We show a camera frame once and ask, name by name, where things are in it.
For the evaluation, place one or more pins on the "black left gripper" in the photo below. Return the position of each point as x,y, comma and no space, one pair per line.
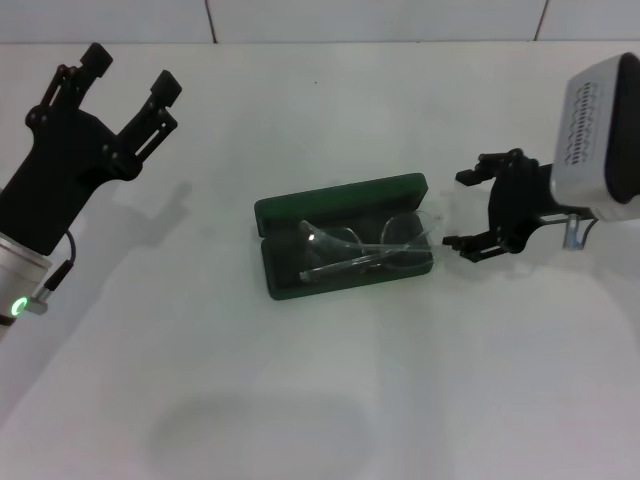
60,160

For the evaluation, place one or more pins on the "clear white glasses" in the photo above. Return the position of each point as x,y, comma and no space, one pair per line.
345,262

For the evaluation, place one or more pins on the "green glasses case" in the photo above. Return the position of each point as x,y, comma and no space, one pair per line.
340,197

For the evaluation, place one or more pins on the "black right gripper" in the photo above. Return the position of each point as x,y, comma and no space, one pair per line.
517,205

